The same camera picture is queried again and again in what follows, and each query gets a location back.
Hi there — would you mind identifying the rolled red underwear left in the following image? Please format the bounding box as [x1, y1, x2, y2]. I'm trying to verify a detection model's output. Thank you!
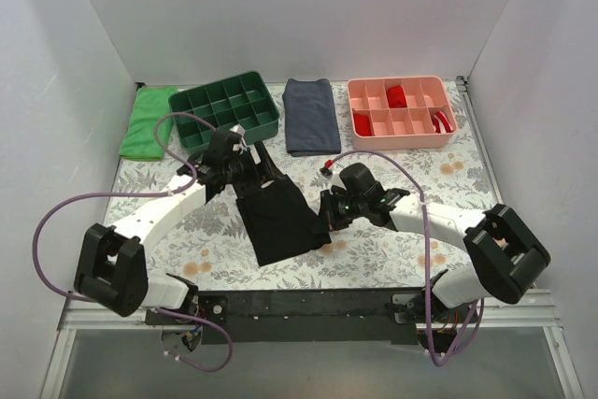
[352, 112, 373, 137]

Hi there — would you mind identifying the rolled red underwear top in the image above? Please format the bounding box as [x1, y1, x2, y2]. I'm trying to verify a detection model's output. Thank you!
[386, 85, 407, 108]

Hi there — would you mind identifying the rolled red underwear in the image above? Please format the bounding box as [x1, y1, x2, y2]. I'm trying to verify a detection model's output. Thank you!
[352, 112, 373, 137]
[386, 85, 407, 108]

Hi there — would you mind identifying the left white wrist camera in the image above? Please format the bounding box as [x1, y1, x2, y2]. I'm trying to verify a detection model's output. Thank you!
[230, 124, 249, 153]

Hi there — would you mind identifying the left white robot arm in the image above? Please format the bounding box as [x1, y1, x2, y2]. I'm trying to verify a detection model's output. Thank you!
[74, 131, 284, 324]

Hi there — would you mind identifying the folded green towel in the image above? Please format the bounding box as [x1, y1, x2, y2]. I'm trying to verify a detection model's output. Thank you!
[119, 86, 178, 162]

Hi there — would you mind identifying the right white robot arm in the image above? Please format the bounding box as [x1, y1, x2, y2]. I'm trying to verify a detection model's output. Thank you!
[317, 162, 551, 322]

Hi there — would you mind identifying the red white striped underwear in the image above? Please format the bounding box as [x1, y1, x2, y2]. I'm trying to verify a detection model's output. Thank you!
[431, 110, 455, 135]

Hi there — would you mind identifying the purple cable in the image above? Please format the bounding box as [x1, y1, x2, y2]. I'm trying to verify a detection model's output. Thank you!
[321, 150, 485, 367]
[31, 112, 235, 371]

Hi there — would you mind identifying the floral patterned table mat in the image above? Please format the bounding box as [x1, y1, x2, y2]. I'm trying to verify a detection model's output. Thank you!
[90, 79, 520, 291]

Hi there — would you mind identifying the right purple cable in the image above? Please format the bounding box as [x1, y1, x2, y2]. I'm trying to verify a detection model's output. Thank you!
[321, 150, 485, 367]

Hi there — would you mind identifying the folded grey-blue towel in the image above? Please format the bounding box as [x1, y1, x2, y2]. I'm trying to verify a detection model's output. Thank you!
[282, 78, 341, 157]

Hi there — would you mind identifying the pink divided organizer tray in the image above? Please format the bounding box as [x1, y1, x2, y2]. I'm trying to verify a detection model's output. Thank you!
[347, 76, 459, 150]

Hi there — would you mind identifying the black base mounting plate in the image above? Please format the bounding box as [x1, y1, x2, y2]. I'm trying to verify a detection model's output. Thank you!
[144, 287, 482, 349]

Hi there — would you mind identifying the green divided organizer tray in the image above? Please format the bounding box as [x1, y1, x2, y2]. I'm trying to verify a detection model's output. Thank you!
[169, 71, 279, 154]

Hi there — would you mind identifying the black underwear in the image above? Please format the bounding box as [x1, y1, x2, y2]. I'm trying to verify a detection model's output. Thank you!
[236, 177, 331, 267]

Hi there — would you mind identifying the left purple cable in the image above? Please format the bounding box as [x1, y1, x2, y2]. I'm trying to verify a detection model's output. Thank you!
[31, 112, 235, 371]

